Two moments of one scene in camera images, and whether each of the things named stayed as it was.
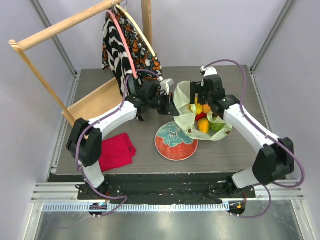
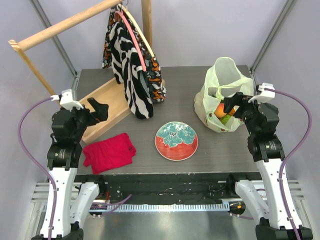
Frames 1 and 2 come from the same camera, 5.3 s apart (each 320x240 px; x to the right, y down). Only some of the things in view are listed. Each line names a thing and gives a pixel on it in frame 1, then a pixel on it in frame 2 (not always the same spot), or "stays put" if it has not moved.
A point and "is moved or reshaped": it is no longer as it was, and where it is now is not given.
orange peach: (205, 108) is moved or reshaped
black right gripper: (198, 89) -> (240, 107)
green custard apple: (216, 127) is moved or reshaped
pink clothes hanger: (125, 43) -> (119, 12)
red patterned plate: (173, 143) stays put
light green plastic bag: (186, 120) -> (223, 79)
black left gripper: (170, 110) -> (101, 110)
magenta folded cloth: (116, 152) stays put
